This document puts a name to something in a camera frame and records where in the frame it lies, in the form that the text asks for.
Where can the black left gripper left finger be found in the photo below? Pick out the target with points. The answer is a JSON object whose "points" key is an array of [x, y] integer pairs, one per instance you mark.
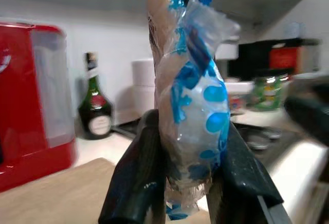
{"points": [[133, 172]]}

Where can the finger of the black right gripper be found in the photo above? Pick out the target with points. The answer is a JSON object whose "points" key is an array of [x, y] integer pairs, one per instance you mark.
{"points": [[311, 116]]}

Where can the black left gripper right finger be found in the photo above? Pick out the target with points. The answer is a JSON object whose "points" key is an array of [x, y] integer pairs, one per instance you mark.
{"points": [[244, 177]]}

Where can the blue printed plastic bread bag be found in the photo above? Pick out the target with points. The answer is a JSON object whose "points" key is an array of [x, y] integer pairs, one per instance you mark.
{"points": [[195, 121]]}

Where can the steel gas hob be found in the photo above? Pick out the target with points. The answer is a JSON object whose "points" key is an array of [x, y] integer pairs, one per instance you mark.
{"points": [[259, 138]]}

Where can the green jar black lid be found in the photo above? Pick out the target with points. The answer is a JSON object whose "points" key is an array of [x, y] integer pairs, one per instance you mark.
{"points": [[270, 93]]}

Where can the orange red box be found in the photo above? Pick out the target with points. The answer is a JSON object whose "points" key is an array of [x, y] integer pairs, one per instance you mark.
{"points": [[281, 57]]}

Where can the red and white can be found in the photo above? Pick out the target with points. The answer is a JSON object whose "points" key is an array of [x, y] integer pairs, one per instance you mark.
{"points": [[236, 104]]}

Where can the dark green glass bottle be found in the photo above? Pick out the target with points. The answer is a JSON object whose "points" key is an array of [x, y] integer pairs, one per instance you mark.
{"points": [[95, 105]]}

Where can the black kitchen appliance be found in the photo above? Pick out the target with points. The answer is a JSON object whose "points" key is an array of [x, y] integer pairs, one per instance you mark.
{"points": [[246, 62]]}

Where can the beige cloth placemat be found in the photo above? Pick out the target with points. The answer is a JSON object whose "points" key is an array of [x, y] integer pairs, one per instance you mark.
{"points": [[51, 198]]}

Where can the red coffee machine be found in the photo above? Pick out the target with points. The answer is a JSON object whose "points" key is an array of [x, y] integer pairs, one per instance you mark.
{"points": [[18, 93]]}

